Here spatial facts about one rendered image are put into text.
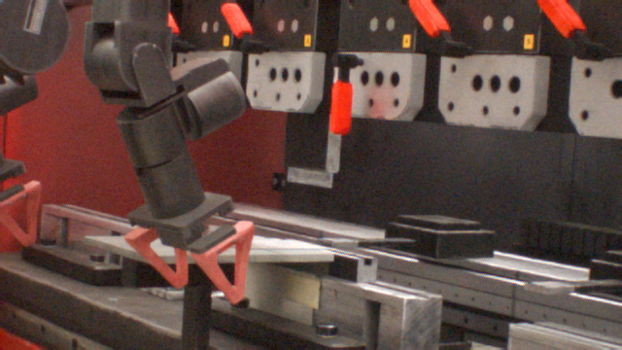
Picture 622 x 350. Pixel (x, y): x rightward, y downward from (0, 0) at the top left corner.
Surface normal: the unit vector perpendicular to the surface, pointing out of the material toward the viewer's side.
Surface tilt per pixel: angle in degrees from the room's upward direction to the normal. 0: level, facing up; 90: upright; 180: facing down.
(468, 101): 90
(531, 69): 90
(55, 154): 90
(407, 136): 90
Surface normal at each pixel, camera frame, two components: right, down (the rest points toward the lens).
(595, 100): -0.82, -0.03
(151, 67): 0.65, 0.08
